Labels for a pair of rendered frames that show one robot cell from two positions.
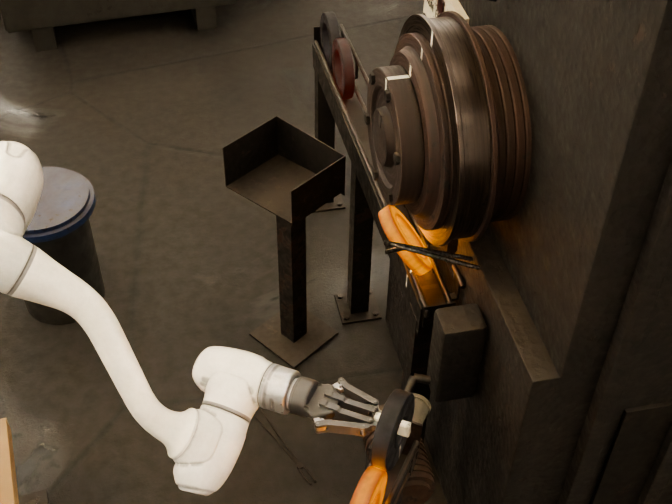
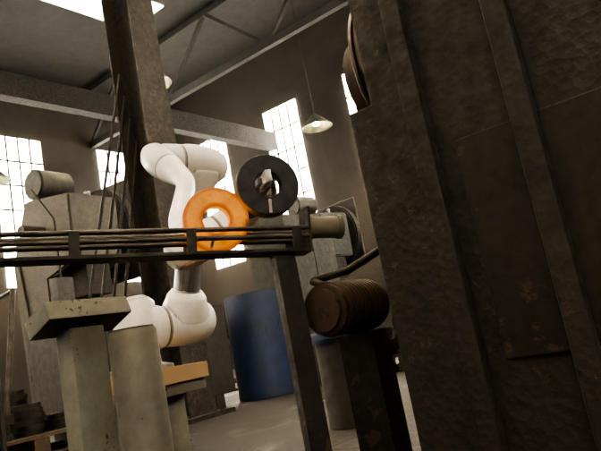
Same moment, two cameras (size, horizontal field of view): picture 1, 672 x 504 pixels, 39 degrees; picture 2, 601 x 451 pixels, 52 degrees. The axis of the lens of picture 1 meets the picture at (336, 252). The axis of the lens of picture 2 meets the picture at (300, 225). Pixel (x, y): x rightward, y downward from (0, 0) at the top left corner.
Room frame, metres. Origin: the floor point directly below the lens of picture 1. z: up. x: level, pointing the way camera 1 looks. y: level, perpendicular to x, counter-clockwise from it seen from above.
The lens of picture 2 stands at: (0.15, -1.26, 0.41)
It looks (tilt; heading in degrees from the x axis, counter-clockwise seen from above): 10 degrees up; 49
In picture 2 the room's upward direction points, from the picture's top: 11 degrees counter-clockwise
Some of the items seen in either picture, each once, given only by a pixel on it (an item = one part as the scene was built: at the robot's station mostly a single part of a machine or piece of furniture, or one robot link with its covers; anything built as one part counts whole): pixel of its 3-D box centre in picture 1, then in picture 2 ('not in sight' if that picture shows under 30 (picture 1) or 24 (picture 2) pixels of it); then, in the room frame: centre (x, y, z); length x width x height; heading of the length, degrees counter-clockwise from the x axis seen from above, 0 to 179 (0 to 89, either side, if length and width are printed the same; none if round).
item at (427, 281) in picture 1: (425, 292); not in sight; (1.55, -0.21, 0.66); 0.19 x 0.07 x 0.01; 13
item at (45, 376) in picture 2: not in sight; (134, 369); (2.27, 3.48, 0.43); 1.23 x 0.93 x 0.87; 11
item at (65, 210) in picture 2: not in sight; (83, 287); (2.73, 5.53, 1.42); 1.43 x 1.22 x 2.85; 108
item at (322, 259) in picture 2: not in sight; (303, 301); (3.79, 3.10, 0.75); 0.70 x 0.48 x 1.50; 13
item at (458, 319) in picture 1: (457, 353); not in sight; (1.34, -0.27, 0.68); 0.11 x 0.08 x 0.24; 103
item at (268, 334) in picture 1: (286, 249); not in sight; (1.99, 0.14, 0.36); 0.26 x 0.20 x 0.72; 48
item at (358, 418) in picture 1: (346, 415); not in sight; (1.08, -0.02, 0.80); 0.11 x 0.01 x 0.04; 66
